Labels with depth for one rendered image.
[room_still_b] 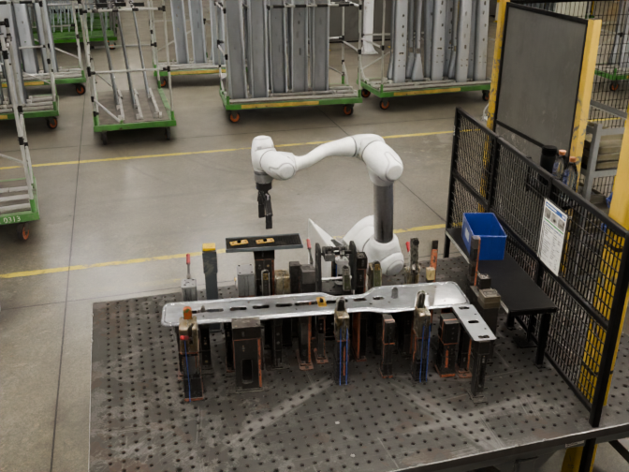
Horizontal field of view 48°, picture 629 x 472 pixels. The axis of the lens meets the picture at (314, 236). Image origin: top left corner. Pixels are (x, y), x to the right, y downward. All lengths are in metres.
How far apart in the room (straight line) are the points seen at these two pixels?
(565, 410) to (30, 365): 3.22
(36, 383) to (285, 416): 2.08
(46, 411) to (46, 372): 0.40
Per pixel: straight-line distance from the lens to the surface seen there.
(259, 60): 9.89
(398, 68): 10.82
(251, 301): 3.22
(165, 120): 9.07
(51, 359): 4.89
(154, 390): 3.23
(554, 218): 3.25
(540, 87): 5.48
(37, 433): 4.31
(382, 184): 3.40
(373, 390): 3.17
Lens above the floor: 2.59
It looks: 24 degrees down
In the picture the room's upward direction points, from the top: straight up
